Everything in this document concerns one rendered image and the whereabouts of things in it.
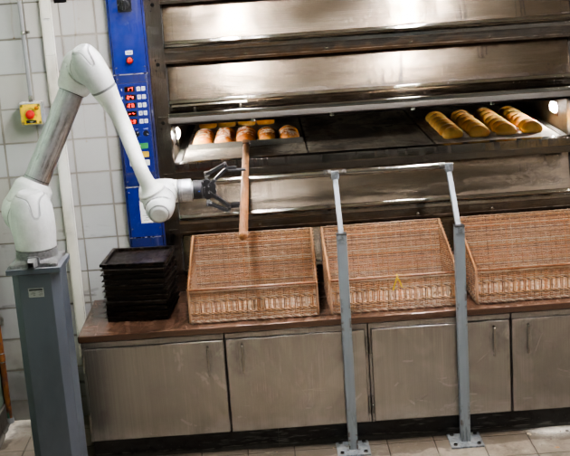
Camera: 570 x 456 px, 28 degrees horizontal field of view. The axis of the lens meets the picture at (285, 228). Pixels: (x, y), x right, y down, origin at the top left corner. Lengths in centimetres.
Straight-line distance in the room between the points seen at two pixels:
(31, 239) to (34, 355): 45
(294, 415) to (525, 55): 189
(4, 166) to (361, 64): 166
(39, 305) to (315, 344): 118
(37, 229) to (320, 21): 161
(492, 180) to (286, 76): 105
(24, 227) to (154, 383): 97
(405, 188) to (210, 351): 118
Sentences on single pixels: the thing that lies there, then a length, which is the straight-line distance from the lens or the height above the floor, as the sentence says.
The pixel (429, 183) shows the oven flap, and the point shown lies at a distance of 521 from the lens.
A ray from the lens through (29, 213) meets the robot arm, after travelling 429.
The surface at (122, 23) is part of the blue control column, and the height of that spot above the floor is 182.
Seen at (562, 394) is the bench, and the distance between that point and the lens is 504.
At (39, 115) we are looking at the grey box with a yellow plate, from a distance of 511.
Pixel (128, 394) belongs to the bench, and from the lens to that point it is 489.
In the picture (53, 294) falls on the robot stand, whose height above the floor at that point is 89.
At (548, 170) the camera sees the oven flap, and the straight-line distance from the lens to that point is 532.
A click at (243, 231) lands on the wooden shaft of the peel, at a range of 373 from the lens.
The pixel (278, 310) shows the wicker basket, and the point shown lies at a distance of 479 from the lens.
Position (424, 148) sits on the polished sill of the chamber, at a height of 117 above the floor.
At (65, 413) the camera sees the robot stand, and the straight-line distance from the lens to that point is 449.
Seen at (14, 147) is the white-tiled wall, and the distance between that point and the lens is 523.
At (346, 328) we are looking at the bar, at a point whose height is 55.
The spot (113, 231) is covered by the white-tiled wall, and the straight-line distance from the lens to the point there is 524.
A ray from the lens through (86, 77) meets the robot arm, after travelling 434.
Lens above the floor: 208
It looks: 14 degrees down
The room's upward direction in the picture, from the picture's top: 4 degrees counter-clockwise
